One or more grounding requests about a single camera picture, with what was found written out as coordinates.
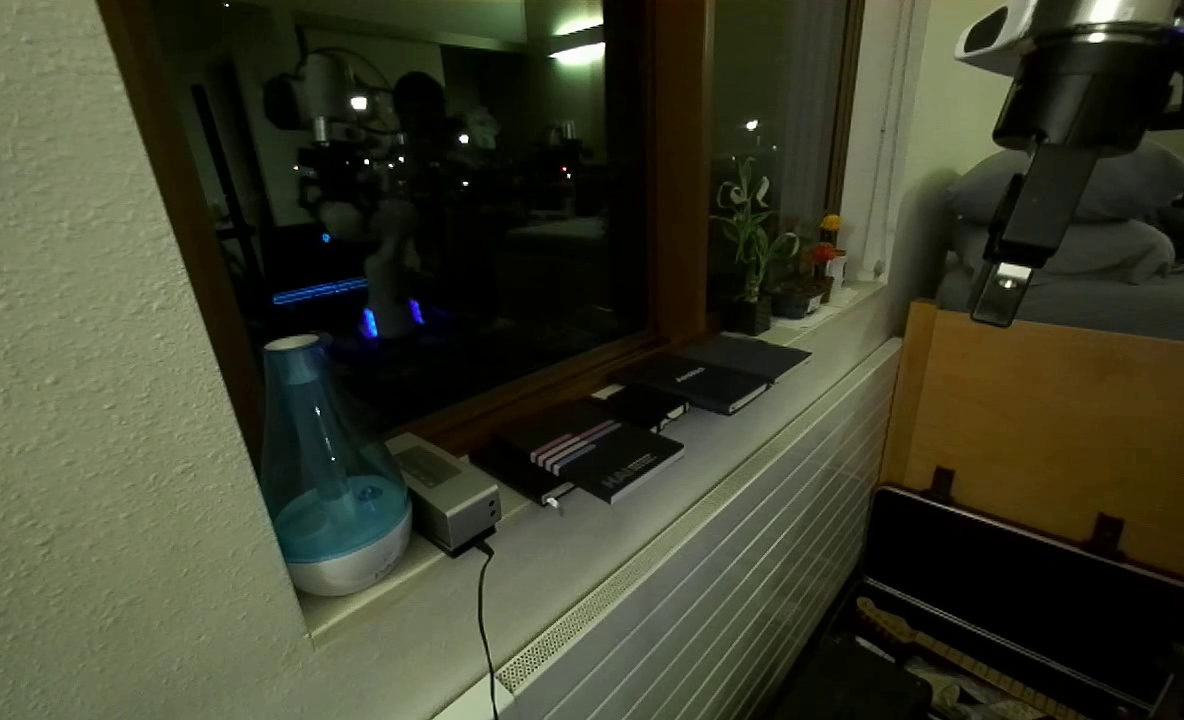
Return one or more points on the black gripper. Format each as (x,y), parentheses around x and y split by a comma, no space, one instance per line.
(1085,95)

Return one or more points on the orange flower in terracotta pot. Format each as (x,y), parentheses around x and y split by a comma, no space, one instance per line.
(829,254)

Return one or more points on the green plant in labelled bowl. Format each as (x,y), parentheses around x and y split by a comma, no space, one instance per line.
(789,281)

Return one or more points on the bamboo plant in black pot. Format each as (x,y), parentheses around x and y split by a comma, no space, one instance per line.
(747,254)

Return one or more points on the black guitar case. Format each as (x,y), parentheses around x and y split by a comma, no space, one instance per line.
(1016,587)

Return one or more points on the small black notebook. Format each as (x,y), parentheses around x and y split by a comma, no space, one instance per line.
(640,401)

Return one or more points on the pale wooden guitar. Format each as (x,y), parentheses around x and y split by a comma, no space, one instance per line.
(936,652)

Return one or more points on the grey box device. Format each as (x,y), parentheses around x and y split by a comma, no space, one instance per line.
(446,492)

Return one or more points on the blue humidifier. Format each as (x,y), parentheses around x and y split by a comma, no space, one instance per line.
(335,492)

